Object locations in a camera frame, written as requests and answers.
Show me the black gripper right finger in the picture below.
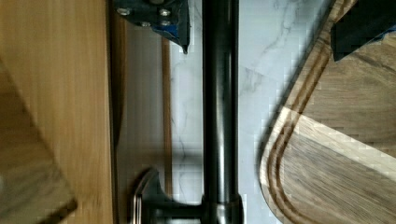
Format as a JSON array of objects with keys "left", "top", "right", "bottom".
[{"left": 331, "top": 0, "right": 396, "bottom": 62}]

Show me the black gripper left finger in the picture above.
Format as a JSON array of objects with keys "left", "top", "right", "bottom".
[{"left": 113, "top": 0, "right": 191, "bottom": 54}]

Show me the wooden drawer cabinet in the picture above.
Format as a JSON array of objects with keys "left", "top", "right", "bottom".
[{"left": 0, "top": 0, "right": 174, "bottom": 224}]

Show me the wooden cutting board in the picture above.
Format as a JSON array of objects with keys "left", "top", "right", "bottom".
[{"left": 259, "top": 0, "right": 396, "bottom": 224}]

